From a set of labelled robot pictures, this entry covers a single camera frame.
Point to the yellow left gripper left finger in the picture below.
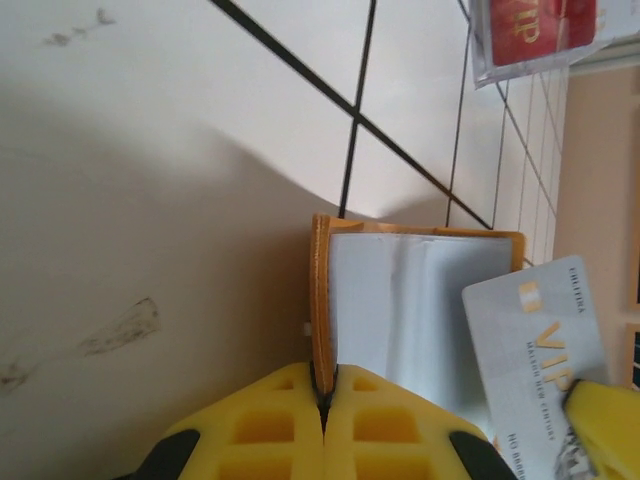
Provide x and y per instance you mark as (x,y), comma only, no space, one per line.
(250,430)

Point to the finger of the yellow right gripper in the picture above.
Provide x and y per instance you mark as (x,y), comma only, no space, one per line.
(610,430)

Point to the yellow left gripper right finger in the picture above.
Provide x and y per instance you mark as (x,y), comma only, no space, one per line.
(390,430)

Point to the silver VIP card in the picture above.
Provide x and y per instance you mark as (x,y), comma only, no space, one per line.
(525,360)

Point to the orange snack packet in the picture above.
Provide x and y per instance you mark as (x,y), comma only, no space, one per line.
(322,300)

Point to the clear red snack packet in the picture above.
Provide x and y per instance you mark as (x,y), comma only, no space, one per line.
(482,60)

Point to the red VIP card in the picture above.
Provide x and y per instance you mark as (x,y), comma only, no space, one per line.
(540,30)

